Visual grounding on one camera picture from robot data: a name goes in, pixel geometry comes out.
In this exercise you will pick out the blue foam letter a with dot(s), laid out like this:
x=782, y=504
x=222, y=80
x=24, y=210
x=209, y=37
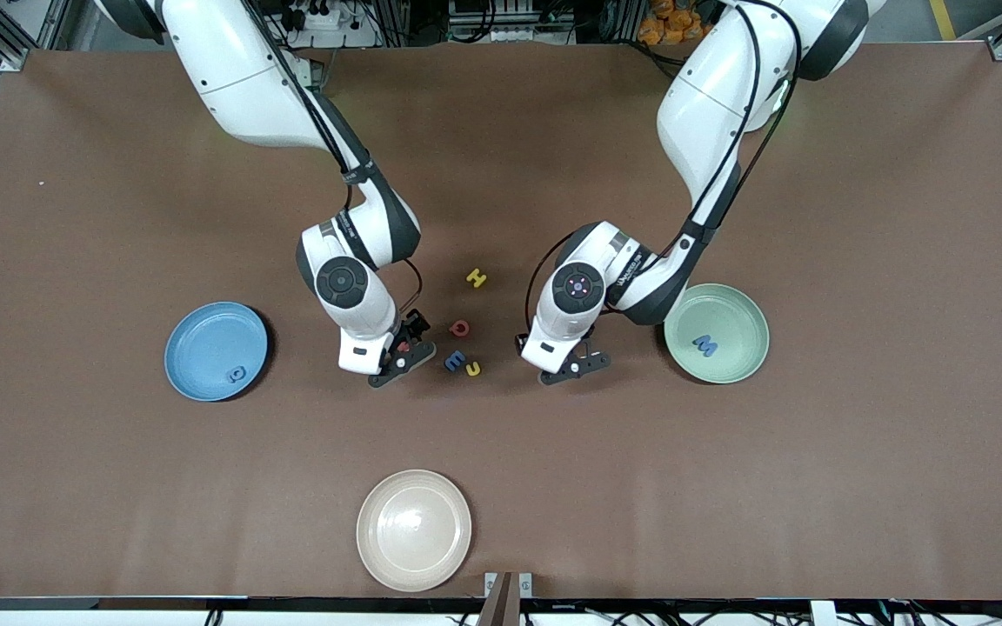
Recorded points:
x=230, y=375

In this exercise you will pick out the yellow foam letter u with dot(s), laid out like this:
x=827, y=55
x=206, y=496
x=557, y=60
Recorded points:
x=474, y=374

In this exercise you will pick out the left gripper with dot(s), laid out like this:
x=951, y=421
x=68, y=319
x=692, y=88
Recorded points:
x=519, y=342

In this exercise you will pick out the green round plate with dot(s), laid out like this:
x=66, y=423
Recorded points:
x=740, y=322

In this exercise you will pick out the blue foam letter M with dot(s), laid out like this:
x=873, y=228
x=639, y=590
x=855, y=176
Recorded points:
x=704, y=346

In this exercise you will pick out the dark brown post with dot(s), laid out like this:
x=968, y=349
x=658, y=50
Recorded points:
x=501, y=609

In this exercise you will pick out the blue round plate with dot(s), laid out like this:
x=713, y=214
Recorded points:
x=205, y=339

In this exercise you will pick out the long white power strip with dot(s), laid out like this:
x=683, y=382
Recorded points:
x=518, y=36

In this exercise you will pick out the grey metal bracket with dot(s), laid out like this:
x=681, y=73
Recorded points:
x=525, y=581

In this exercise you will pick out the blue three-armed foam letter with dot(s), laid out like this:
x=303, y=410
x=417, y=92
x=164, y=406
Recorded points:
x=454, y=360

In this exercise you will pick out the red foam letter Q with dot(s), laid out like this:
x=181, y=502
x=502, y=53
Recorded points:
x=451, y=329

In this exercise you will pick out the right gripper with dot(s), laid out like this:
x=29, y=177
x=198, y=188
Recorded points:
x=415, y=325

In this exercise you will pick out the brown table cover sheet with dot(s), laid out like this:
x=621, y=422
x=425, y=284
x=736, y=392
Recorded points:
x=727, y=487

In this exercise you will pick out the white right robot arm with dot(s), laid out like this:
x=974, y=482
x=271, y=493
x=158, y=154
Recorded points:
x=240, y=87

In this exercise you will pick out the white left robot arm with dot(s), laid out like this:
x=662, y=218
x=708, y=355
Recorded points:
x=701, y=113

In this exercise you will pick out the white power strip with plugs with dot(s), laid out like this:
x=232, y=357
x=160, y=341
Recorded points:
x=353, y=36

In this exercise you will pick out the beige round plate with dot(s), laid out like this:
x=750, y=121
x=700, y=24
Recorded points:
x=414, y=530

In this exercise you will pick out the orange objects pile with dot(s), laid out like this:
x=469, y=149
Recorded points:
x=675, y=26

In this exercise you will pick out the yellow foam letter H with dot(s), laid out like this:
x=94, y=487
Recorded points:
x=476, y=278

